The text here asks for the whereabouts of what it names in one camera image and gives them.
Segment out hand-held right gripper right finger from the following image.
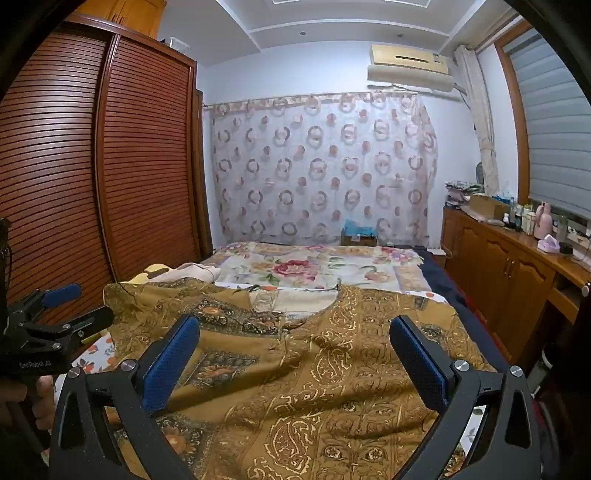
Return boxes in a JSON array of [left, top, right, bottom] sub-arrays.
[[389, 315, 541, 480]]

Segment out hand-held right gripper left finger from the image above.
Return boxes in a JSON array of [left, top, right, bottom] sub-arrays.
[[48, 315, 201, 480]]

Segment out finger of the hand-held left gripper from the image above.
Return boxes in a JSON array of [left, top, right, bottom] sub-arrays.
[[9, 283, 83, 326], [21, 306, 115, 354]]

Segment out brown gold patterned garment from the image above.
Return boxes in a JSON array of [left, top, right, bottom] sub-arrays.
[[104, 279, 497, 480]]

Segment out stack of folded clothes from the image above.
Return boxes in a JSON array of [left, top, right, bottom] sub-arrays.
[[444, 180, 484, 206]]

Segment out person's left hand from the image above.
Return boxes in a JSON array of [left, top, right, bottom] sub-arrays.
[[0, 375, 57, 435]]

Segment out navy blue blanket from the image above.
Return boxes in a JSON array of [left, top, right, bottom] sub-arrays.
[[422, 249, 513, 371]]

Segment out yellow pillow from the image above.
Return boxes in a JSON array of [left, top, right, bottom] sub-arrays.
[[129, 263, 179, 284]]

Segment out beige folded cloth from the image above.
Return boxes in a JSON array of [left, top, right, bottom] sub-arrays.
[[173, 261, 221, 284]]

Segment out wooden sideboard cabinet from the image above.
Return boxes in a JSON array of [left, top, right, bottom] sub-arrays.
[[441, 205, 591, 366]]

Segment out cardboard box with blue cloth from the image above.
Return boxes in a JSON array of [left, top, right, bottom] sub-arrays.
[[341, 220, 379, 247]]

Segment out wooden louvered wardrobe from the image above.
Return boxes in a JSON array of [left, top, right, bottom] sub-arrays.
[[0, 11, 214, 326]]

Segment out floral bed quilt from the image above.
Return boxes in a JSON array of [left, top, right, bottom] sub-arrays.
[[198, 240, 432, 306]]

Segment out open cardboard box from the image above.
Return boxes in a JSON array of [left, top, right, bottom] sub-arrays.
[[468, 194, 511, 222]]

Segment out group of toiletry bottles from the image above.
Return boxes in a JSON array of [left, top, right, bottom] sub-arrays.
[[501, 203, 536, 232]]

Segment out pink bottle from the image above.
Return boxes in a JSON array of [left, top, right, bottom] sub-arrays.
[[534, 202, 553, 240]]

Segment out sheer circle print curtain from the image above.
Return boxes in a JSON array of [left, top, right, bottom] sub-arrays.
[[203, 91, 438, 247]]

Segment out beige window curtain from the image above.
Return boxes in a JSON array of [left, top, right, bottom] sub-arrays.
[[455, 45, 501, 195]]

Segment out grey striped window blind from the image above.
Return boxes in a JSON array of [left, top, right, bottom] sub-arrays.
[[501, 23, 591, 223]]

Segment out wooden overhead cabinet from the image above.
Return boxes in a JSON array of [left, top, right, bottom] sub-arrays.
[[74, 0, 167, 38]]

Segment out beige wall air conditioner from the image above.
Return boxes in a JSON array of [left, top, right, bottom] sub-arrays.
[[367, 44, 456, 96]]

